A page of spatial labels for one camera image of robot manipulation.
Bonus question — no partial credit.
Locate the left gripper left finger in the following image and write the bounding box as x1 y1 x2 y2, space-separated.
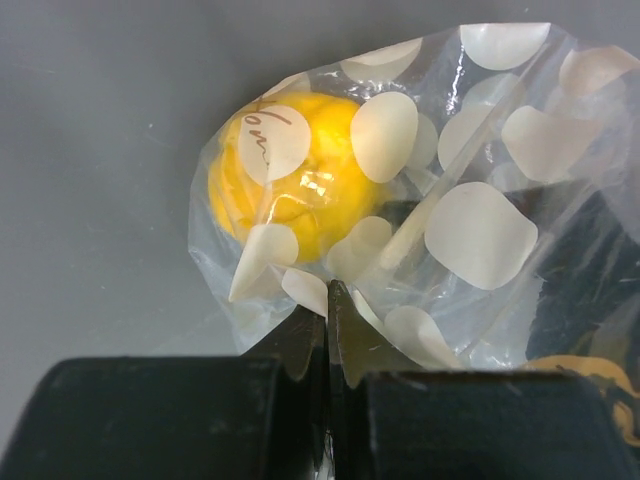
1 306 325 479

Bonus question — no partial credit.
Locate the polka dot zip bag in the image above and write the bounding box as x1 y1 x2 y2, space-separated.
187 21 640 451

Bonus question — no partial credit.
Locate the fake yellow pear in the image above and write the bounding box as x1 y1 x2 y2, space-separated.
208 92 387 263

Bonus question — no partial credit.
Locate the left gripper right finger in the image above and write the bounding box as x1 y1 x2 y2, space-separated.
327 280 639 479

